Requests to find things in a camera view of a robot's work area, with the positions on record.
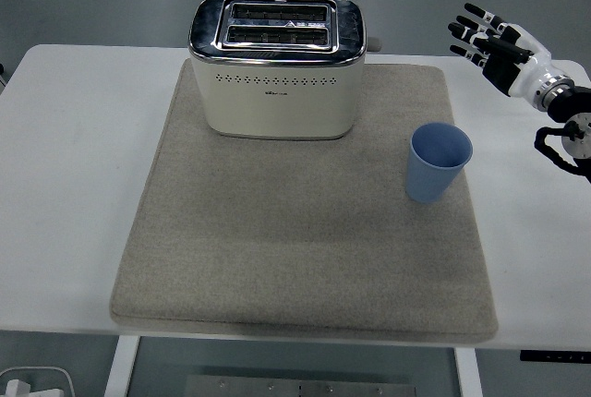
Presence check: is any cream toaster with chrome top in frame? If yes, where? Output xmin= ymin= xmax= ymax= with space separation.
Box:
xmin=187 ymin=0 xmax=383 ymax=141

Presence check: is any beige fabric mat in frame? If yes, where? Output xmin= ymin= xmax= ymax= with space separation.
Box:
xmin=108 ymin=58 xmax=500 ymax=342

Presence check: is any white plastic box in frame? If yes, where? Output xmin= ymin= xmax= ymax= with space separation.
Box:
xmin=0 ymin=366 xmax=75 ymax=397

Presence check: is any white and black hand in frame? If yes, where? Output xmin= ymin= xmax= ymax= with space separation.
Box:
xmin=446 ymin=2 xmax=562 ymax=99

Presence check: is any white table leg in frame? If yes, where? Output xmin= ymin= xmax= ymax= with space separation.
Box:
xmin=103 ymin=335 xmax=140 ymax=397
xmin=453 ymin=346 xmax=484 ymax=397

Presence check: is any black table control panel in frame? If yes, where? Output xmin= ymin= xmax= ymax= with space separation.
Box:
xmin=519 ymin=349 xmax=591 ymax=364

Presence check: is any blue plastic cup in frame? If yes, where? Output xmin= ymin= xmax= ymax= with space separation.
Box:
xmin=404 ymin=122 xmax=474 ymax=205

